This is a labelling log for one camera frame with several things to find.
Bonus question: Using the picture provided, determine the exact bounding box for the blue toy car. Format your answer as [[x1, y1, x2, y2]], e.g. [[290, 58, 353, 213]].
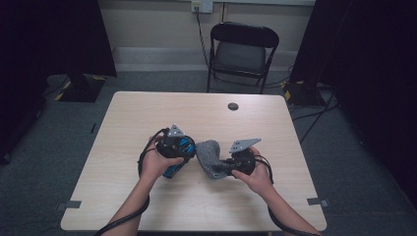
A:
[[162, 136, 197, 180]]

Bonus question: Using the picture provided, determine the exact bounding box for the black floor cable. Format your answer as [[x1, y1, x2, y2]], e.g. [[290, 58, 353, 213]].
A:
[[290, 91, 340, 146]]

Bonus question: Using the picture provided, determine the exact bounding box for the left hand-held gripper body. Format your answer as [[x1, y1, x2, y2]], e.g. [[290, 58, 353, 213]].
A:
[[155, 123, 195, 160]]

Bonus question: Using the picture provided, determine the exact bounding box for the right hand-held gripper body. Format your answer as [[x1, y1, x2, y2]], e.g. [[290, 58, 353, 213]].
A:
[[228, 138, 263, 176]]

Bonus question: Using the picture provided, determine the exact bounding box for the black folding chair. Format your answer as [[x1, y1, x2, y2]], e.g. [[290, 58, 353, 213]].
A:
[[206, 21, 280, 95]]

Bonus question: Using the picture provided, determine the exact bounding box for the black socket cable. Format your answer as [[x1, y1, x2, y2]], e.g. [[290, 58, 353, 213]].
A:
[[195, 6, 211, 68]]

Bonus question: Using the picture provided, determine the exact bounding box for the grey tape strip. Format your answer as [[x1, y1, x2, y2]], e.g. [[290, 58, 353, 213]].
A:
[[55, 200, 83, 211], [307, 197, 329, 207]]

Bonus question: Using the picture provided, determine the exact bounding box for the grey towel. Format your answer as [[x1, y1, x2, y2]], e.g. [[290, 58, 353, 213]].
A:
[[195, 140, 230, 181]]

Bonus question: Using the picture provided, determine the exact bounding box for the person's left hand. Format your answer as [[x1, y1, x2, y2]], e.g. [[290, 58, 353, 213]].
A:
[[141, 136, 185, 183]]

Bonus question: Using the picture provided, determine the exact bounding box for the black stand base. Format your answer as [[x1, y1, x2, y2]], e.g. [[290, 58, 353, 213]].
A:
[[282, 80, 326, 107], [58, 74, 106, 103]]

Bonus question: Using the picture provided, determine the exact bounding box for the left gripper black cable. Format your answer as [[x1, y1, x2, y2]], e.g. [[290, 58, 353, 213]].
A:
[[93, 128, 170, 236]]

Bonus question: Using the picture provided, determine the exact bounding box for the white wall socket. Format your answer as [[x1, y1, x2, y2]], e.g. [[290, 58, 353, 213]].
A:
[[191, 0, 214, 14]]

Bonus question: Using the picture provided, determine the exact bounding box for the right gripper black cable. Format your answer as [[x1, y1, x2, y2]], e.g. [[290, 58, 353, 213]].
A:
[[252, 153, 323, 236]]

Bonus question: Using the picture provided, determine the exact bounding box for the black curtain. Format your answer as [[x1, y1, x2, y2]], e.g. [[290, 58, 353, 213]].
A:
[[0, 0, 118, 165], [289, 0, 417, 208]]

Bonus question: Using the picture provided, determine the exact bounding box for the person's right hand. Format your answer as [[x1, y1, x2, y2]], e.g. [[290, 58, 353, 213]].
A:
[[231, 146, 273, 198]]

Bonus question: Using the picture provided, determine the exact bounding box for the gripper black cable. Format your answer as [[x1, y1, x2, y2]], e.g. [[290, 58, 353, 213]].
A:
[[93, 128, 170, 236], [252, 153, 323, 236]]

